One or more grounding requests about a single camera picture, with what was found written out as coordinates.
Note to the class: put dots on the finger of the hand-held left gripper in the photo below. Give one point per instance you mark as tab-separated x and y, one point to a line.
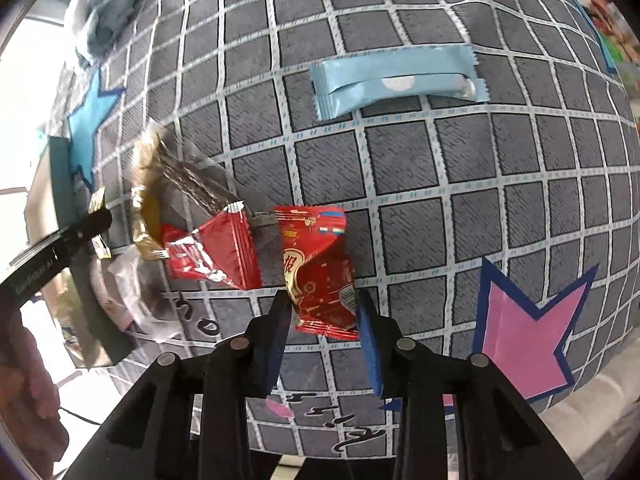
85	230

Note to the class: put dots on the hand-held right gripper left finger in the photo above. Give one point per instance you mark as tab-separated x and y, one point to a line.
272	350

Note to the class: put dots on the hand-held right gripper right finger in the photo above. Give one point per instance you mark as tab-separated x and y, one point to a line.
370	350

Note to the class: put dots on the grey cardboard box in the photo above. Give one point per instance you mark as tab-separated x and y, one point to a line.
60	175

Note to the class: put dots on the red snack packet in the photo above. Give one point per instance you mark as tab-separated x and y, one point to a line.
315	260
220	255

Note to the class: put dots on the clear packet with meat stick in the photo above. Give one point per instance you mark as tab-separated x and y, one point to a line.
200	185

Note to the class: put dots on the clear white snack packet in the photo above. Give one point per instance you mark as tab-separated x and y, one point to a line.
135	290

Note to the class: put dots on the grey checked star blanket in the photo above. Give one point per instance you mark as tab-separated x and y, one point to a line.
400	200

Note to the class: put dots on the light blue towel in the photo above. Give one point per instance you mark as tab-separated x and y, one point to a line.
105	15

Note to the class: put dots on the light blue snack packet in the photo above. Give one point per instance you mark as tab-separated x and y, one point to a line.
360	101
390	62

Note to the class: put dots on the pile of colourful snack packets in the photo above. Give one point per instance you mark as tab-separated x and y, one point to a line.
612	25

